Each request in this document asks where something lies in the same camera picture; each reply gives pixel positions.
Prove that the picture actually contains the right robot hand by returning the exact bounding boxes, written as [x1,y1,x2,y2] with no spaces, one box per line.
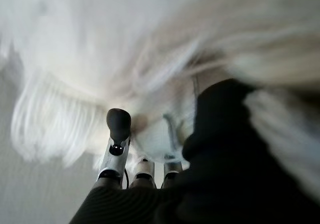
[67,78,320,224]

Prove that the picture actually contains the white fringed cushion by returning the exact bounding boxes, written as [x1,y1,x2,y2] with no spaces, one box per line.
[0,0,320,184]

